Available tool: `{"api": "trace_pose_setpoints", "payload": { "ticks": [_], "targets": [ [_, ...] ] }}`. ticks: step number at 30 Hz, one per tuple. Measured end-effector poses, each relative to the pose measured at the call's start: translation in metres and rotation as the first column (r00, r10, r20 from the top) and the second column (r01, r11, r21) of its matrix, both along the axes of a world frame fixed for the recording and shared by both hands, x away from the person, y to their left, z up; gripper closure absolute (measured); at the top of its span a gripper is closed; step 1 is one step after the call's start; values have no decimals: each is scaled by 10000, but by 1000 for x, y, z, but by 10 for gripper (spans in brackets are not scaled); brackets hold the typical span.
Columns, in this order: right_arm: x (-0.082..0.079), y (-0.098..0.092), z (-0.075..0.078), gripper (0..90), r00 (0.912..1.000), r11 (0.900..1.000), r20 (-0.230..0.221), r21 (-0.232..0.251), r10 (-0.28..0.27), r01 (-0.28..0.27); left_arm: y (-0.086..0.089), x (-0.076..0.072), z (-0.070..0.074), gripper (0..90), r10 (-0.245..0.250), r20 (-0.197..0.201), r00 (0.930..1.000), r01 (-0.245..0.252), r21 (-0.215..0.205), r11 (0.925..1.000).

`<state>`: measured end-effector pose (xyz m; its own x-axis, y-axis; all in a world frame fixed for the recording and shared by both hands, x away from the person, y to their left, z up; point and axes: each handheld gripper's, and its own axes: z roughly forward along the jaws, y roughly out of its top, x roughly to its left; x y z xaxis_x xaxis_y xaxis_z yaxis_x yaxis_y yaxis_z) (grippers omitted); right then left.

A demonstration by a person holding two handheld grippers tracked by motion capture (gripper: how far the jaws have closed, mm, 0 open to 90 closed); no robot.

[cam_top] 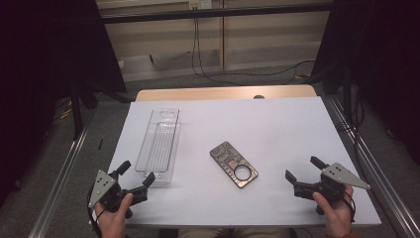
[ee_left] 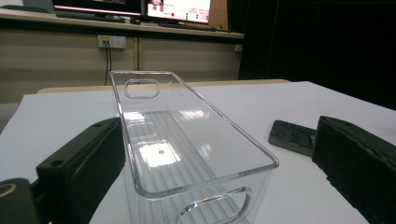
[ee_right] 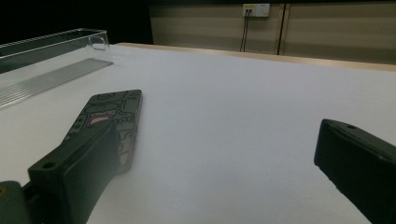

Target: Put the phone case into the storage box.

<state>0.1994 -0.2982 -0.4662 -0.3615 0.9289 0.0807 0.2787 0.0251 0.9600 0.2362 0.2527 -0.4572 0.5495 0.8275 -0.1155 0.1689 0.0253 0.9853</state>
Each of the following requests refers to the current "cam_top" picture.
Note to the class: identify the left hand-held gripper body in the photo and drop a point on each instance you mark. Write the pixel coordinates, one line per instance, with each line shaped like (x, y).
(105, 191)

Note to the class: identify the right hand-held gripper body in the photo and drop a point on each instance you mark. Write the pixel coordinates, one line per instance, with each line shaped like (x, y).
(333, 185)

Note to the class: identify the clear plastic packaging box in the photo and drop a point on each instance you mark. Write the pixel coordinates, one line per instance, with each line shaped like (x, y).
(160, 145)

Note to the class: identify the grey metal phone case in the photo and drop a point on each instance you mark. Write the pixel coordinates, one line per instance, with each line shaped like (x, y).
(224, 155)

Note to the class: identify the person's right hand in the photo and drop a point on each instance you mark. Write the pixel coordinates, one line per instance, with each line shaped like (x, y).
(338, 216)

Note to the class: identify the person's left hand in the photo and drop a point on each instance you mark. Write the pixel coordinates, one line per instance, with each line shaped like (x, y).
(114, 223)

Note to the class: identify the small black floor item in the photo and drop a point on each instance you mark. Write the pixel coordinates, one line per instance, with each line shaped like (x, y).
(100, 144)

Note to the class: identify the white table sheet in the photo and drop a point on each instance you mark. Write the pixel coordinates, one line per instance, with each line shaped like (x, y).
(247, 125)

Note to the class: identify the black metal stand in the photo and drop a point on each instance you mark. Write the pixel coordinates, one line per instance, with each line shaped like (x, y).
(76, 115)

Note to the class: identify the dark table grommet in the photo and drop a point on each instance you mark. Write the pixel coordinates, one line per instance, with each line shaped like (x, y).
(259, 96)

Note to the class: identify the black curtain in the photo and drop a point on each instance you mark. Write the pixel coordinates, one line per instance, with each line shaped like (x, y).
(389, 49)
(39, 66)

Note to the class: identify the black horizontal bar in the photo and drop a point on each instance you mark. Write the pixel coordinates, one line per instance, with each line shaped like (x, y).
(214, 13)

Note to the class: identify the metal floor rail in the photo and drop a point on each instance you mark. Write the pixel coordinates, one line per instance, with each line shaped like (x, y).
(59, 185)
(374, 165)

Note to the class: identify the wall power socket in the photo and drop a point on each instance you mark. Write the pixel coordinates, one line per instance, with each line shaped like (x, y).
(200, 4)

